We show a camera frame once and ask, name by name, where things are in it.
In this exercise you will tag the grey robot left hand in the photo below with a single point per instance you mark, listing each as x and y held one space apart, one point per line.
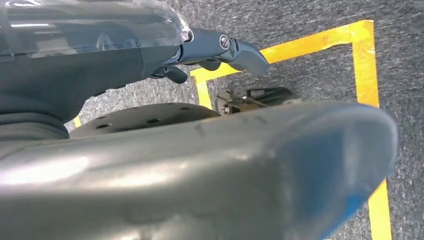
82 66

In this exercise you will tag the yellow floor tape square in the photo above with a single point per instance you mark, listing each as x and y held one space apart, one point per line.
77 122
364 73

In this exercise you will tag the black robot foot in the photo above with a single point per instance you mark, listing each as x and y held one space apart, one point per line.
265 96

